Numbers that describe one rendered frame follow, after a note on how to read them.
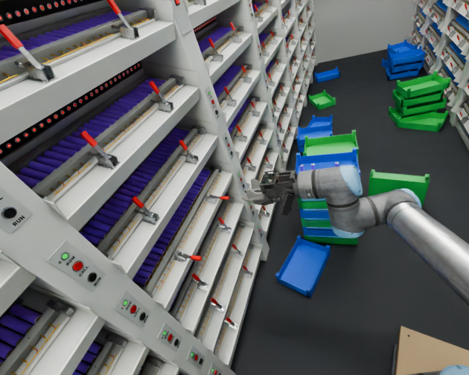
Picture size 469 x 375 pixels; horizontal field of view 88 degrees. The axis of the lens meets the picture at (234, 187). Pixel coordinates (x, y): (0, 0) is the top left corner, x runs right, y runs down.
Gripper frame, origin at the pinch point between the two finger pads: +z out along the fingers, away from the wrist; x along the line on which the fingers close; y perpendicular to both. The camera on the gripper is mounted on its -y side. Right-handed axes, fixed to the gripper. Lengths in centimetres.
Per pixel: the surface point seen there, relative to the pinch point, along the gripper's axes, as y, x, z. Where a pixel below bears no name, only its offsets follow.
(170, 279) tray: -1.0, 33.6, 16.7
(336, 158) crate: -30, -56, -22
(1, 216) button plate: 44, 48, 7
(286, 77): -12, -159, 18
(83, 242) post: 31, 43, 9
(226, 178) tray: -1.6, -14.1, 15.6
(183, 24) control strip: 55, -22, 6
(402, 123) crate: -83, -164, -62
